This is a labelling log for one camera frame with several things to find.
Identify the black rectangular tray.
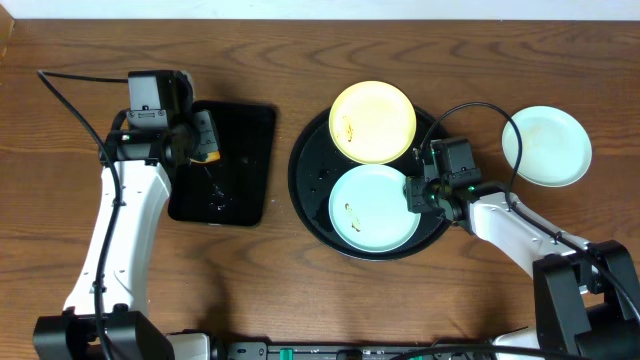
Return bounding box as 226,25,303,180
168,100,277,227

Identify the black round tray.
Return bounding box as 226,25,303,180
288,109,449,261

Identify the black cable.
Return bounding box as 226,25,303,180
418,101,640,326
36,69,130,360

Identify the yellow plate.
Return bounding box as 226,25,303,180
328,81,417,164

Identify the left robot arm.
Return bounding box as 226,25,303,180
33,111,218,359

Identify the light blue plate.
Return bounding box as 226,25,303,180
328,164,421,254

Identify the pale green plate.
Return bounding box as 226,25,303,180
512,106,592,187

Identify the green yellow sponge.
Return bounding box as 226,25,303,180
190,151,221,165

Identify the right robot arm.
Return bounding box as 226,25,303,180
404,177,639,359

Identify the right black cable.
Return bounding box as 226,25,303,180
418,101,640,326

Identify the left black cable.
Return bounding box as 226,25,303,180
36,69,130,360

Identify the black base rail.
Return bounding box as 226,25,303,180
169,329,551,360

